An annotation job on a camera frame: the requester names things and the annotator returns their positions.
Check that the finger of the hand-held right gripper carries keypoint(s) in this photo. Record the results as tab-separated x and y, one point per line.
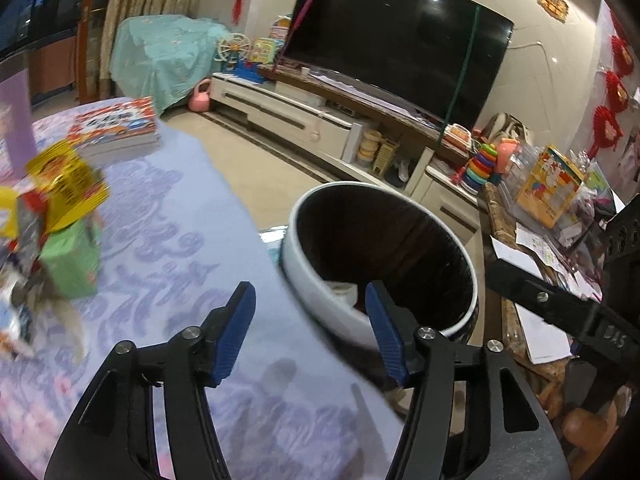
540	300

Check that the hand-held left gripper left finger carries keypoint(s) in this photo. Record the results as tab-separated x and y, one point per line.
232	332

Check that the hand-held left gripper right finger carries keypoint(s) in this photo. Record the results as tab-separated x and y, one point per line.
385	332

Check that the white round waste bin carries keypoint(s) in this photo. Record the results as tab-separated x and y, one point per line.
310	290

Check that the green paper box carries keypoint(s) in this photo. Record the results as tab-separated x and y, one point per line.
70	260

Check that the yellow snack packet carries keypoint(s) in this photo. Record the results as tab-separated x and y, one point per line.
70	185

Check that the white paper sheet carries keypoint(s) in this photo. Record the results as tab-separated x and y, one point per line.
530	255
542	335

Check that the yellow printed toy box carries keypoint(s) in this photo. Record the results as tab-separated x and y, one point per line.
547	185

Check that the pink plastic toy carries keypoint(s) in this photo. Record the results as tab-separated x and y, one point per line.
507	152

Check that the yellow perforated basket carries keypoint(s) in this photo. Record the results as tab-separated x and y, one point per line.
385	160

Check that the orange toy box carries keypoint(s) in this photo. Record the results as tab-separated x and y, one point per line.
457	136

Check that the stack of yellow containers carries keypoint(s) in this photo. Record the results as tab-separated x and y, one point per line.
370	147

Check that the white upright panel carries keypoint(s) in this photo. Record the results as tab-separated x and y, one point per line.
352	140

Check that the crumpled white wrapper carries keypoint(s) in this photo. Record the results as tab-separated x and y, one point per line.
30	305

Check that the white-edged book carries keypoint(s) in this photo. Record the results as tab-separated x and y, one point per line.
125	147

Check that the white and wood TV cabinet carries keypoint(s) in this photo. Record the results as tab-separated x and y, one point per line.
270	105

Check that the pink toy kettlebell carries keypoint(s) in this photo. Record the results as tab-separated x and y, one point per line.
199	99

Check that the red snack bag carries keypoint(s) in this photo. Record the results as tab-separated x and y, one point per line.
32	205

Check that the green ribbon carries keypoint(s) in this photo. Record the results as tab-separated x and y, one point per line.
462	75

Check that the stack of picture books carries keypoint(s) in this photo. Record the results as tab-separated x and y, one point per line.
115	117

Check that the blue toy set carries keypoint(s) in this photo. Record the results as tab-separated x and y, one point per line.
252	71

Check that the ferris wheel toy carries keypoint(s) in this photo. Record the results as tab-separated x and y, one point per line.
234	50

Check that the colourful toy activity board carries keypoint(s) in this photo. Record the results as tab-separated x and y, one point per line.
264	51

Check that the teal floral dust cloth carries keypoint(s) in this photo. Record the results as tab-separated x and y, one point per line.
160	55

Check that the large black television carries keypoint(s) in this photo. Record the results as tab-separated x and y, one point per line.
390	35

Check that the pink toy house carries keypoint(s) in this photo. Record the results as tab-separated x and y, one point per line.
280	27

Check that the pink ribbon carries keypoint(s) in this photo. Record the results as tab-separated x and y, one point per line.
307	7

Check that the wooden framed glass door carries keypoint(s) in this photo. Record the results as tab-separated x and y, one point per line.
40	15

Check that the red paper wall ornament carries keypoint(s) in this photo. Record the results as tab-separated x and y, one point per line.
622	50
606	127
617	91

